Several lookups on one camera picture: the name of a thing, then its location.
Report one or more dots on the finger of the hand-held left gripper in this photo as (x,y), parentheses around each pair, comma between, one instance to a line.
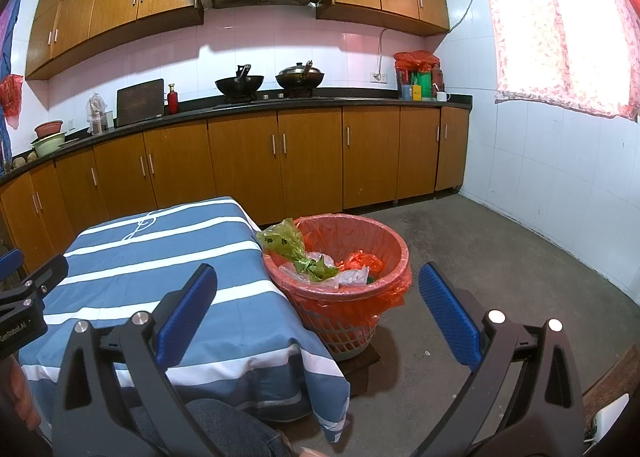
(9,264)
(47,269)

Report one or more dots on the black countertop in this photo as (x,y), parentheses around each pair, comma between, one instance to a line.
(370,101)

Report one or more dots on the blue white striped cloth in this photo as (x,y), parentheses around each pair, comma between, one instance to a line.
(150,247)

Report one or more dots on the floral curtain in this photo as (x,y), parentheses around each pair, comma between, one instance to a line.
(560,27)

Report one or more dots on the white wall outlet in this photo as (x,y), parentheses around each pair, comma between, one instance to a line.
(378,77)

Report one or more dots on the clear bag with jars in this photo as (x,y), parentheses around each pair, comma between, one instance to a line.
(96,114)

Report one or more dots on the wooden board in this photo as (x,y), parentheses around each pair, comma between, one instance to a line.
(620,372)

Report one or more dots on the black wok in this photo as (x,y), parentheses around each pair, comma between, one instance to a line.
(240,84)

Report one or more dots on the pink cloth with blue border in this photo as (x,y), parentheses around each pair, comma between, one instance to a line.
(5,37)

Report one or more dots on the person's right leg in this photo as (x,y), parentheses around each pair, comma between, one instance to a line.
(225,427)

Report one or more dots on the red carrier bag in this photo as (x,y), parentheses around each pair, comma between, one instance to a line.
(415,61)
(11,99)

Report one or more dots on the red bottle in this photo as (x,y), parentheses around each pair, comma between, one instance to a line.
(173,102)

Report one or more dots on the large clear plastic bag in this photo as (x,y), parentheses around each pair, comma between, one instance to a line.
(320,260)

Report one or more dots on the person's left hand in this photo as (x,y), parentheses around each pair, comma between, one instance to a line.
(20,387)

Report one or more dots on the black gas hob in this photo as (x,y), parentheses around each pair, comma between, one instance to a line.
(280,99)

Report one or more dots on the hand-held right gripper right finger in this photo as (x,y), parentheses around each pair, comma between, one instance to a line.
(447,317)

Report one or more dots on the white mug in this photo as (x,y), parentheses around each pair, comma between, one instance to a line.
(442,96)

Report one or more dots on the white plastic bag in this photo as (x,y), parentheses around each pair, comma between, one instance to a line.
(352,277)

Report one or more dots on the yellow packet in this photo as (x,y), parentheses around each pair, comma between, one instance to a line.
(416,92)

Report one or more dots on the red plastic wastebasket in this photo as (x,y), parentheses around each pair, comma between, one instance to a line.
(345,332)

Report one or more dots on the brown round lumps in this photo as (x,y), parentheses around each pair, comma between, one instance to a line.
(25,160)

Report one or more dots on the red plastic bag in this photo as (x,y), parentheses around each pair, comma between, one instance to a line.
(362,262)

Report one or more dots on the wooden lower cabinets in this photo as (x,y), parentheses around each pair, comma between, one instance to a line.
(250,162)

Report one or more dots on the red basket liner bag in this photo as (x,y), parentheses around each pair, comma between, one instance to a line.
(350,237)

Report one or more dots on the dark cutting board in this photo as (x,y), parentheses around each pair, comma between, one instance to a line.
(141,102)

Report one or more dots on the yellow-green plastic bag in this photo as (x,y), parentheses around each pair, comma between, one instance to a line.
(282,239)

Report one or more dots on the green basin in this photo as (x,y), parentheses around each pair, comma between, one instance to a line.
(49,146)

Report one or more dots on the wok with metal lid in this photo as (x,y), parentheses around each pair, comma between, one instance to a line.
(300,78)

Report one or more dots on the red basin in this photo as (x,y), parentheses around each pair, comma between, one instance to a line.
(49,129)

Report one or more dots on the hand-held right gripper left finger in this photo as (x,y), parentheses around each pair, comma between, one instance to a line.
(185,317)

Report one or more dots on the green bottle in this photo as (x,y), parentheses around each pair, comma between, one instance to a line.
(425,84)

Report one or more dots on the white power adapter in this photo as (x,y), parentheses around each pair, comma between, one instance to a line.
(607,417)

